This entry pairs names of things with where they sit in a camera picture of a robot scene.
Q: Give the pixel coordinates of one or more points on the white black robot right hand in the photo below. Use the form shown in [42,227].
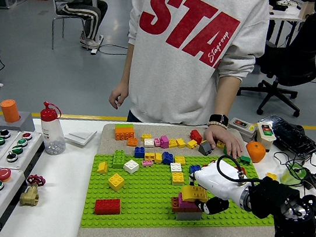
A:
[219,186]

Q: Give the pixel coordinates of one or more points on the person's right hand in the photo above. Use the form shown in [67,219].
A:
[120,92]

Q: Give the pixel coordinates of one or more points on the person's left hand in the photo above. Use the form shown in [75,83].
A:
[222,134]

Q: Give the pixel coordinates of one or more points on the yellow curved brick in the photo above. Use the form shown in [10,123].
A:
[192,191]

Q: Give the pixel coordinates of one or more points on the red square brick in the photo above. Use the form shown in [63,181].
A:
[243,169]

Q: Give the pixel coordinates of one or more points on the small green brick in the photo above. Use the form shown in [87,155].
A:
[245,159]
[226,151]

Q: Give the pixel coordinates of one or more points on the green studded baseplate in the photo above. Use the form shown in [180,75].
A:
[146,199]

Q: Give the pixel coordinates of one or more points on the large yellow square brick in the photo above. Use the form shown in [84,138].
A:
[115,181]

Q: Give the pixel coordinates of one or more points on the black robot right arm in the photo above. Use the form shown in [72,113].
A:
[294,220]

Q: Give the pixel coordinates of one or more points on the person's left forearm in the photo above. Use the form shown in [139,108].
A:
[225,98]

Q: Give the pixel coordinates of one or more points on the person's right forearm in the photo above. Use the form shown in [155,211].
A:
[127,67]

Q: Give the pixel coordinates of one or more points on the grey button box two green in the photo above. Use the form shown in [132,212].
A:
[23,155]

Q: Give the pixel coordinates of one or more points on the black wristwatch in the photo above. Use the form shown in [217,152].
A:
[219,119]

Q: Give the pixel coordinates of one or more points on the blue brick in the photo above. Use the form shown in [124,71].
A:
[167,158]
[194,168]
[139,152]

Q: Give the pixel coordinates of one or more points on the orange fruit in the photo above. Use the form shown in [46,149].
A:
[256,152]

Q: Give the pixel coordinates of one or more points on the long magenta brick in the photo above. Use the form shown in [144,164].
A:
[184,204]

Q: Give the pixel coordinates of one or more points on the orange brick with green top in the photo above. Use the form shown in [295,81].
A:
[124,133]

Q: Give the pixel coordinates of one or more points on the light grey base brick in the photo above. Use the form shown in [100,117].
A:
[187,216]

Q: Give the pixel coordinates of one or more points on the white square brick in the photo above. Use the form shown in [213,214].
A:
[131,166]
[176,167]

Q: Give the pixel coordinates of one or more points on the small orange brick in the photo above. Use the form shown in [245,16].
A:
[132,142]

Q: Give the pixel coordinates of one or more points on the small pink brick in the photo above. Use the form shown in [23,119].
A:
[157,142]

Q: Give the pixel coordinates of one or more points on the tall green brick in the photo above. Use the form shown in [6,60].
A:
[118,159]

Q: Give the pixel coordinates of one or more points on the black handheld controller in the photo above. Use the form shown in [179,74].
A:
[290,137]

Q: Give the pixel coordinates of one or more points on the green plastic cup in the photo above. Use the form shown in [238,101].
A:
[289,176]

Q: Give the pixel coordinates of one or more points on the flat pink brick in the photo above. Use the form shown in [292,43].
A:
[147,163]

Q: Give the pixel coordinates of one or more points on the small yellow tilted brick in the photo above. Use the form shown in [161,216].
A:
[102,167]

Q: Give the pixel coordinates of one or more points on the clear squeeze bottle red cap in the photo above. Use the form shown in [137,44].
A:
[51,136]

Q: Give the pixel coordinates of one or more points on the grey block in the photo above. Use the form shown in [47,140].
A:
[25,127]

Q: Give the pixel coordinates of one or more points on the black office chair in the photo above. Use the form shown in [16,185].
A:
[301,62]

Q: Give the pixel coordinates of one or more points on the orange cylinder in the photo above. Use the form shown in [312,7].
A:
[10,111]

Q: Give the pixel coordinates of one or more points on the large red brick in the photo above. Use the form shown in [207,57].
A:
[107,206]

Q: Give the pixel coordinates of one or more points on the brass valve red handwheel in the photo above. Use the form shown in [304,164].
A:
[29,196]

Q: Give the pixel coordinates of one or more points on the beige box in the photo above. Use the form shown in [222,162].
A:
[305,9]

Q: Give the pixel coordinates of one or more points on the grey switch box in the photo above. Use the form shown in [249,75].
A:
[243,132]

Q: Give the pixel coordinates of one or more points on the white switch box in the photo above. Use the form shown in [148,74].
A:
[265,142]

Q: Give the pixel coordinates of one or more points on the white wall switch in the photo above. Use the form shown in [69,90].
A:
[80,136]

